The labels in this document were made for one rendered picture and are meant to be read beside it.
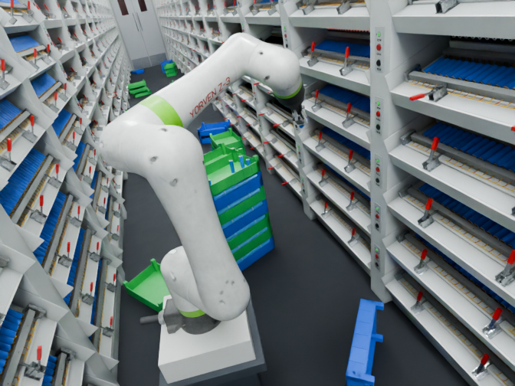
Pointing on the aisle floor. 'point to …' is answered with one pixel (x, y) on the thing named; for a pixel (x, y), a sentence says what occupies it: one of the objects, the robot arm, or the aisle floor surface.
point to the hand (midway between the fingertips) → (301, 117)
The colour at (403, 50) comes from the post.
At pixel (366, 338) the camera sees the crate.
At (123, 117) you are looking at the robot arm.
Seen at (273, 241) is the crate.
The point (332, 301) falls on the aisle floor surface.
